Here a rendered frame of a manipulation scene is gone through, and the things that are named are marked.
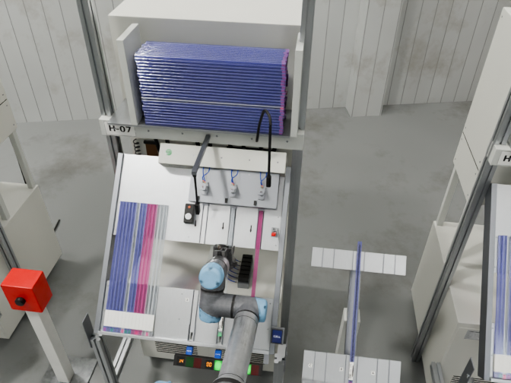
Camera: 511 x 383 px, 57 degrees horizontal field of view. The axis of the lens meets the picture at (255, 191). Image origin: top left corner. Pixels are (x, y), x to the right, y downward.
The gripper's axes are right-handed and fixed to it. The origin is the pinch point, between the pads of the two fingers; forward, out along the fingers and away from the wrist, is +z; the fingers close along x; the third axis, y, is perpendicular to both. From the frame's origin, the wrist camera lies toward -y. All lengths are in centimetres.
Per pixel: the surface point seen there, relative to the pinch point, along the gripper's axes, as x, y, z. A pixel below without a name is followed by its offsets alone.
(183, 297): 15.8, -16.5, -2.8
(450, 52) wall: -154, 143, 301
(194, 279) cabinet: 19.6, -19.5, 31.2
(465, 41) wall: -166, 152, 298
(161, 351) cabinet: 39, -65, 51
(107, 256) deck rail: 47.6, -3.9, -1.1
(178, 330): 16.4, -28.8, -5.7
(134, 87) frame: 36, 61, -12
